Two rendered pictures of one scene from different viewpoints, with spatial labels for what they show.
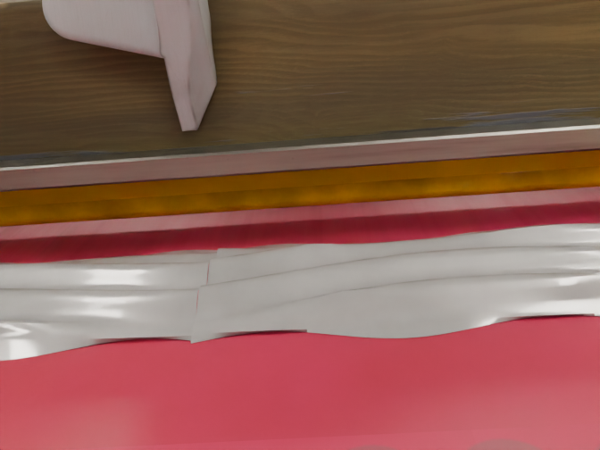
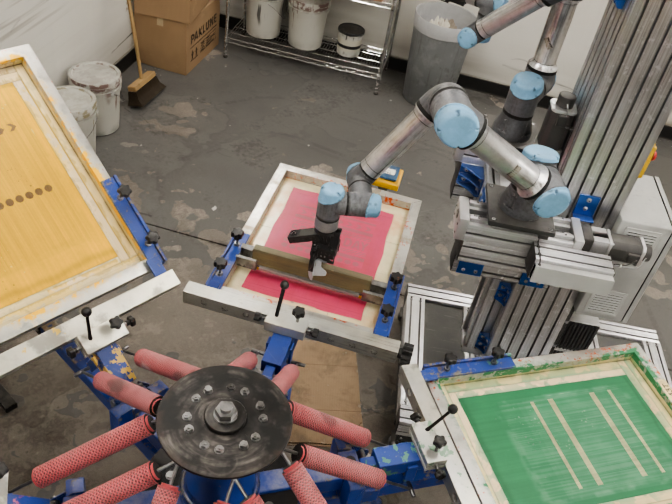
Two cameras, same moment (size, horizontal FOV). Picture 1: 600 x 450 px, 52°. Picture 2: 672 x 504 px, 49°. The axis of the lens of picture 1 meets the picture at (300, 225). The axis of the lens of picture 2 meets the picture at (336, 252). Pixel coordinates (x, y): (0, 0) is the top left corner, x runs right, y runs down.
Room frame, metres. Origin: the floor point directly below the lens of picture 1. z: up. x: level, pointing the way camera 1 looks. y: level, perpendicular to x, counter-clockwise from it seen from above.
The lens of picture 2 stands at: (2.07, 0.22, 2.66)
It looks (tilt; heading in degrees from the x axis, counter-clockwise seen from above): 40 degrees down; 184
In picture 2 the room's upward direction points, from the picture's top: 11 degrees clockwise
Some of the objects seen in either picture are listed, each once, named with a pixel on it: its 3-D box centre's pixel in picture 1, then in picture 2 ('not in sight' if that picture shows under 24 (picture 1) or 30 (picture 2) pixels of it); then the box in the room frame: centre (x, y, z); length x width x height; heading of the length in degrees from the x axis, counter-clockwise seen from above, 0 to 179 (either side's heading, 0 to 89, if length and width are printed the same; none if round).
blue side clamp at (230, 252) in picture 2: not in sight; (228, 264); (0.29, -0.25, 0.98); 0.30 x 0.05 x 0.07; 177
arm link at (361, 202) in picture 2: not in sight; (362, 201); (0.23, 0.15, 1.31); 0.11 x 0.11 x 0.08; 15
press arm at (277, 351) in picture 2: not in sight; (279, 347); (0.63, 0.01, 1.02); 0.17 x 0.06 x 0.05; 177
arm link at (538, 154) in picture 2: not in sight; (536, 167); (-0.02, 0.66, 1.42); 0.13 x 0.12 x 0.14; 15
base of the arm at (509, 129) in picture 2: not in sight; (514, 120); (-0.52, 0.63, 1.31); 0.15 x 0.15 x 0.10
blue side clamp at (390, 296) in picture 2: not in sight; (387, 309); (0.32, 0.31, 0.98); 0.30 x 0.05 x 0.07; 177
